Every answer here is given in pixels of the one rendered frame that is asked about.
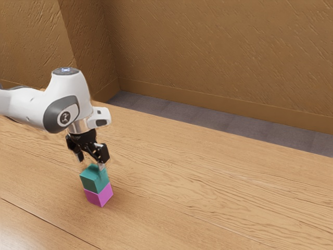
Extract pink block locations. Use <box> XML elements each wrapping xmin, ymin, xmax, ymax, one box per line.
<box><xmin>83</xmin><ymin>182</ymin><xmax>114</xmax><ymax>208</ymax></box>

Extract teal block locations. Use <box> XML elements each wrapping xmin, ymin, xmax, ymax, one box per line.
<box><xmin>79</xmin><ymin>163</ymin><xmax>109</xmax><ymax>194</ymax></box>

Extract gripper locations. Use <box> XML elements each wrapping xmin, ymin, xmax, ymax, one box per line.
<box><xmin>65</xmin><ymin>129</ymin><xmax>111</xmax><ymax>172</ymax></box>

